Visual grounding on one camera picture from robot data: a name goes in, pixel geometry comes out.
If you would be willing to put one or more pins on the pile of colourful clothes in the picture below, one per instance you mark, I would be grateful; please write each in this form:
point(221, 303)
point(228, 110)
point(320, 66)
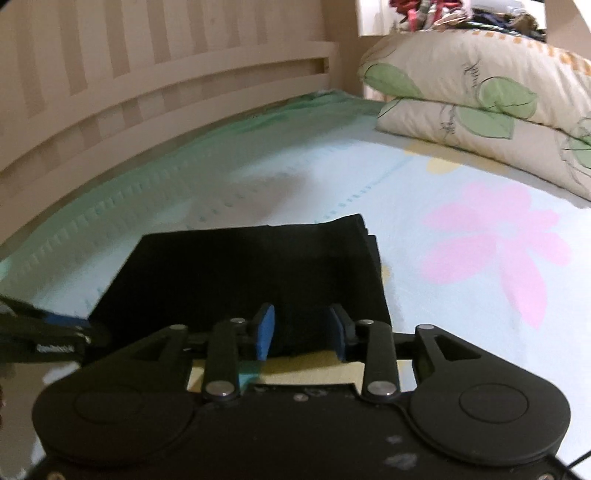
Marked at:
point(443, 14)

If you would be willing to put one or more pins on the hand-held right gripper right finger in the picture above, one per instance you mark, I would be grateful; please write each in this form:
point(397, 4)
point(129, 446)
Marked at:
point(337, 334)

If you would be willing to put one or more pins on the leaf-printed pillow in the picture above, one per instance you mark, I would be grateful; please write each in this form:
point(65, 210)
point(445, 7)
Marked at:
point(438, 124)
point(461, 60)

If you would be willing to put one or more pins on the beige wooden bed rail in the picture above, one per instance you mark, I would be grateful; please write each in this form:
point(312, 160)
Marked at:
point(138, 69)

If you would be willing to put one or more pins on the black pants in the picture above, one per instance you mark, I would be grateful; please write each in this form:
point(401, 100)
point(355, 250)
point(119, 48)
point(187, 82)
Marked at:
point(231, 267)

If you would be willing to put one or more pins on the flower-printed bed sheet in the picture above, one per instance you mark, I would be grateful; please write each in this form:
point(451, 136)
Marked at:
point(461, 332)

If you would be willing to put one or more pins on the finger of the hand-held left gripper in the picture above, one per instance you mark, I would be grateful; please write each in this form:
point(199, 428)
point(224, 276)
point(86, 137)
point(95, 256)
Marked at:
point(98, 337)
point(64, 319)

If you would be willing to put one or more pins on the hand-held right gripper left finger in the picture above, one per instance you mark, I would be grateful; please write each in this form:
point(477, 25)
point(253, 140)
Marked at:
point(264, 332)

